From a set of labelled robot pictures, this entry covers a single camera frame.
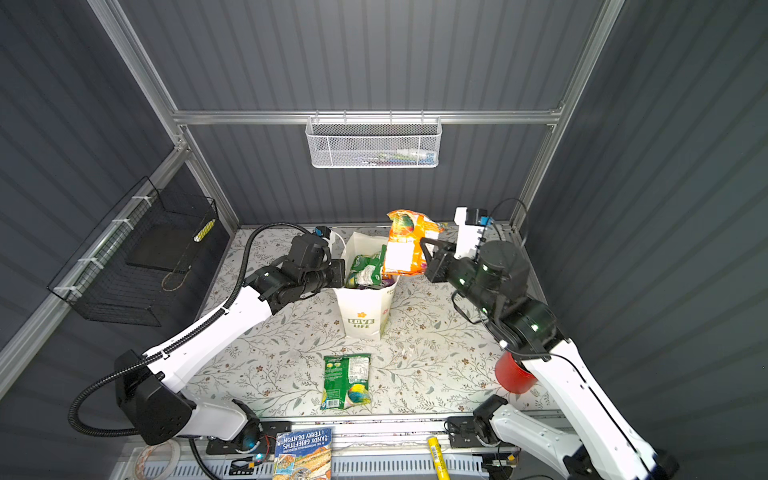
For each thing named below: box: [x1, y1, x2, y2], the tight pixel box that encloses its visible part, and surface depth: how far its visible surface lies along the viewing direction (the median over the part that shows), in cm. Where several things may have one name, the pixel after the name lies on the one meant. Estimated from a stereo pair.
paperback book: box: [272, 428, 333, 480], surface depth 70 cm
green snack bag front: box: [320, 353, 371, 411], surface depth 82 cm
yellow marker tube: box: [427, 436, 451, 480], surface depth 71 cm
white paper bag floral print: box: [333, 231, 399, 341], surface depth 82 cm
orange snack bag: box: [383, 210, 441, 276], surface depth 61 cm
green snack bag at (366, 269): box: [345, 245, 387, 288], surface depth 84 cm
